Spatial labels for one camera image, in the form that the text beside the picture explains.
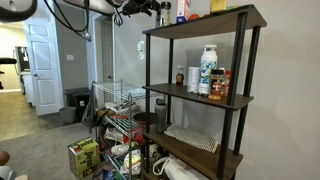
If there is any black trash bin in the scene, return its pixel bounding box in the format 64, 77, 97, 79
62, 87, 93, 123

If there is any red item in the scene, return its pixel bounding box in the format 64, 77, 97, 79
114, 114, 146, 145

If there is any brown item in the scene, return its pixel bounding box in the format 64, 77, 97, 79
96, 107, 118, 127

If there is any white mesh cloth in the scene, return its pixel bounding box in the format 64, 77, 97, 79
163, 123, 220, 154

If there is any brown rounded object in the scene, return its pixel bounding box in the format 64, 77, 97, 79
0, 150, 11, 167

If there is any small brown syrup bottle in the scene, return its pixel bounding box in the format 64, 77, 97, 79
175, 64, 185, 86

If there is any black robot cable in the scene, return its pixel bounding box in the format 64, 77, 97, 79
42, 0, 125, 43

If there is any dark wood black-frame shelf unit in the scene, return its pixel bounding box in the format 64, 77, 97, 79
142, 3, 268, 180

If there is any metal wire rack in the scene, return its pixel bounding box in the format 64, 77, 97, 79
91, 79, 165, 180

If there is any grey folded item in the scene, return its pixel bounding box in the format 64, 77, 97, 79
81, 83, 100, 135

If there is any white cylindrical canister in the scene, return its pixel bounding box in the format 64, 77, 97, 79
186, 66, 202, 94

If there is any black and white patterned box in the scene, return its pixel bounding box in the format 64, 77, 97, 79
104, 100, 138, 115

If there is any glass jar with black lid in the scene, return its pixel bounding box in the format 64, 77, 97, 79
160, 1, 172, 27

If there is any white wall intercom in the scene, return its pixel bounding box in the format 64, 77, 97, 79
136, 40, 147, 61

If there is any blue item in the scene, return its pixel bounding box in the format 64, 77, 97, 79
92, 168, 116, 180

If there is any white shoe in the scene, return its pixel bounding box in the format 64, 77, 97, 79
103, 126, 126, 145
110, 141, 140, 157

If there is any grey drinking bottle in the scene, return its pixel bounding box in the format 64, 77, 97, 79
154, 98, 168, 134

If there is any black stereo camera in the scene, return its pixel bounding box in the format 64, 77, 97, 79
0, 57, 18, 66

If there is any grey door with frame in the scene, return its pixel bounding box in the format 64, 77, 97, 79
85, 11, 116, 105

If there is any white bag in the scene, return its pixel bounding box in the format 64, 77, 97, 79
152, 154, 212, 180

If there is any orange fruit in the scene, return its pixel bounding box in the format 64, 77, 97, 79
188, 13, 201, 22

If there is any white cabinet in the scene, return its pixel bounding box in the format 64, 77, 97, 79
19, 71, 35, 107

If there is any green and yellow cardboard box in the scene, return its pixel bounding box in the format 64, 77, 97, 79
67, 137, 101, 180

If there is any small grey bin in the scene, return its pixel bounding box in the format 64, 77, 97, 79
58, 106, 78, 125

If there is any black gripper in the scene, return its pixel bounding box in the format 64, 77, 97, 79
121, 0, 162, 18

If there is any white patterned water bottle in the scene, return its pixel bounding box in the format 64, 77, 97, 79
198, 44, 219, 97

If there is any red-lidded seasoning bottle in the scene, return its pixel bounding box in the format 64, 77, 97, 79
223, 69, 232, 98

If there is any grey white object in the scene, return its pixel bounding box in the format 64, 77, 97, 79
0, 165, 18, 180

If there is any white panel door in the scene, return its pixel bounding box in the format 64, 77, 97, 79
22, 0, 65, 117

